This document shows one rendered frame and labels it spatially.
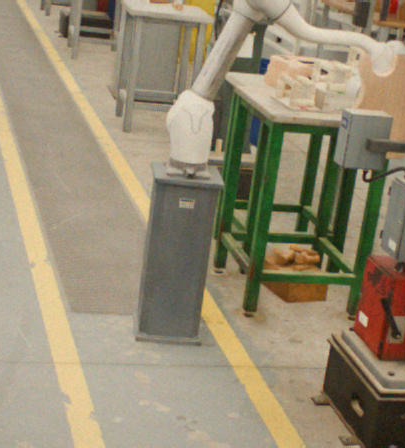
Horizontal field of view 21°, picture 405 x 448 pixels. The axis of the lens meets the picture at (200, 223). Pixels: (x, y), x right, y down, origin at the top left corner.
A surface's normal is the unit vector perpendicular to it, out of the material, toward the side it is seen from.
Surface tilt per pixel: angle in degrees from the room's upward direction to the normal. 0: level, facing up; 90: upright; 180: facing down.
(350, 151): 90
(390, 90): 93
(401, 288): 90
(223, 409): 0
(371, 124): 90
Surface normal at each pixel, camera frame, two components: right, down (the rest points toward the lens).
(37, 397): 0.13, -0.95
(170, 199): 0.10, 0.31
